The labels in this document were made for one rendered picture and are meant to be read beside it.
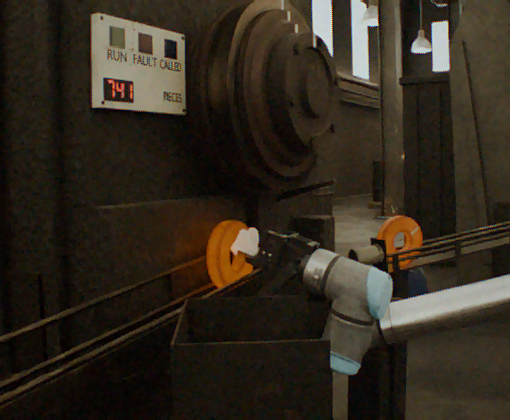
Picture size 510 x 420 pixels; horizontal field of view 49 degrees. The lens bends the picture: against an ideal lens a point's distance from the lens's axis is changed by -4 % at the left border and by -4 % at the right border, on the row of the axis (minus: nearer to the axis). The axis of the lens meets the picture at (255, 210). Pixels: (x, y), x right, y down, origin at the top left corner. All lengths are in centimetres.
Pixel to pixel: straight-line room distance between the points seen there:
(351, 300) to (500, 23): 314
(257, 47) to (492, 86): 287
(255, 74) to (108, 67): 32
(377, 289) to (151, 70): 64
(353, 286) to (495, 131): 297
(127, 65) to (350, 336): 69
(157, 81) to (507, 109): 301
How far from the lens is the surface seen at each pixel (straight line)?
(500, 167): 398
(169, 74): 129
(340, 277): 114
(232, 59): 125
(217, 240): 125
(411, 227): 184
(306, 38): 137
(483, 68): 408
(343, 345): 115
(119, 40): 119
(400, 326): 127
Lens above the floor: 94
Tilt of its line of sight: 4 degrees down
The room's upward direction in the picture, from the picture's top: 1 degrees counter-clockwise
